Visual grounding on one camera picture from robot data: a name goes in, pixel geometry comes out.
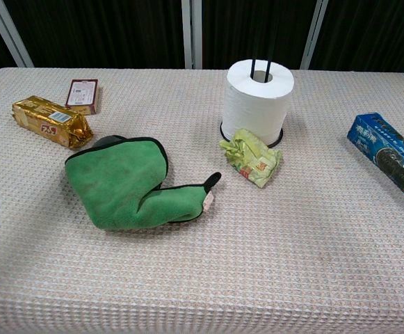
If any green microfibre cloth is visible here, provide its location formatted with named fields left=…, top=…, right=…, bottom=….
left=64, top=135, right=223, bottom=232

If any grey metal frame post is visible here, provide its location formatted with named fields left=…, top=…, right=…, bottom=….
left=0, top=0, right=35, bottom=68
left=181, top=0, right=204, bottom=70
left=299, top=0, right=330, bottom=70

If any gold foil snack package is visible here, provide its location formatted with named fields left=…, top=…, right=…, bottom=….
left=11, top=95, right=95, bottom=150

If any black wire paper holder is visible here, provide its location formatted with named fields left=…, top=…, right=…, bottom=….
left=219, top=58, right=284, bottom=149

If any small dark red box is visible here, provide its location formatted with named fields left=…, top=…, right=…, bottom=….
left=65, top=79, right=99, bottom=116

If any beige waffle tablecloth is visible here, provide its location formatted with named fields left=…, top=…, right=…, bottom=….
left=0, top=67, right=404, bottom=334

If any blue cookie box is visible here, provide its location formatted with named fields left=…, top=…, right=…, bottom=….
left=346, top=111, right=404, bottom=213

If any crumpled light green wrapper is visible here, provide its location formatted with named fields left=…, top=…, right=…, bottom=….
left=219, top=128, right=283, bottom=189

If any white paper towel roll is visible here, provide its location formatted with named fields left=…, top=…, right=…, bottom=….
left=221, top=58, right=296, bottom=145

